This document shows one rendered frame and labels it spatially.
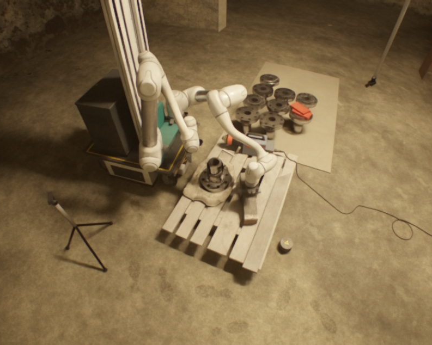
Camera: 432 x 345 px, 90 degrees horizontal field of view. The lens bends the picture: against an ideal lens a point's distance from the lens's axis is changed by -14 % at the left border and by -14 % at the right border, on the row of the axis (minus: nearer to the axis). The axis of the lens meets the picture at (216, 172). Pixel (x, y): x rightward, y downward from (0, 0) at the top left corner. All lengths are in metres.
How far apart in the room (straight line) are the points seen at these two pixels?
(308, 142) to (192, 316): 2.09
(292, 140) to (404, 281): 1.71
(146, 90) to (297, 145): 1.89
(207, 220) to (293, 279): 0.79
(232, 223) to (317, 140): 1.50
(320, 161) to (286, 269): 1.23
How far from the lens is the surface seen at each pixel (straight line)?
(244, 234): 1.93
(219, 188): 2.07
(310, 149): 2.82
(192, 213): 2.01
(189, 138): 1.69
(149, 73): 1.40
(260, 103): 2.90
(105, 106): 1.99
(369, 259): 2.34
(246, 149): 2.37
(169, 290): 1.95
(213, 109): 1.74
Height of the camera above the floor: 1.87
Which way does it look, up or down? 50 degrees down
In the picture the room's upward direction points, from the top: straight up
